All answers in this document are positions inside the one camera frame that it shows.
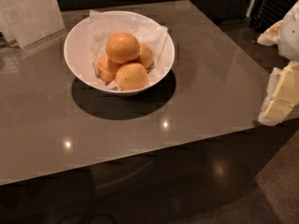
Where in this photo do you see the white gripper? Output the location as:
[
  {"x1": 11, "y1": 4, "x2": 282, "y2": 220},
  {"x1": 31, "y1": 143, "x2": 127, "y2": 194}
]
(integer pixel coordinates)
[{"x1": 257, "y1": 0, "x2": 299, "y2": 126}]

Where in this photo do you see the orange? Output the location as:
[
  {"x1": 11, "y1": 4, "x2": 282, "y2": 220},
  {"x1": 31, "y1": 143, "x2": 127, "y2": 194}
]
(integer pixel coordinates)
[
  {"x1": 97, "y1": 54, "x2": 121, "y2": 83},
  {"x1": 116, "y1": 63, "x2": 148, "y2": 91},
  {"x1": 106, "y1": 33, "x2": 140, "y2": 63},
  {"x1": 135, "y1": 43, "x2": 154, "y2": 69}
]

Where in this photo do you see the dark slatted vent panel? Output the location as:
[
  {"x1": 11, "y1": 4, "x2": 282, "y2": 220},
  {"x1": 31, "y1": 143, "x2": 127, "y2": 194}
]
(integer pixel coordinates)
[{"x1": 247, "y1": 0, "x2": 297, "y2": 33}]

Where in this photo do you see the white paper liner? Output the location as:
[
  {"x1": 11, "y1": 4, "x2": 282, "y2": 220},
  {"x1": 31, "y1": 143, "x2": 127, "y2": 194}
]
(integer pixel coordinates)
[{"x1": 88, "y1": 10, "x2": 174, "y2": 95}]

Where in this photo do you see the clear acrylic sign stand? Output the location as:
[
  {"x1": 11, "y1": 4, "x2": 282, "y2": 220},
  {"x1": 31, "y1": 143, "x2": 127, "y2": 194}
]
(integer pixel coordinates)
[{"x1": 0, "y1": 0, "x2": 67, "y2": 52}]

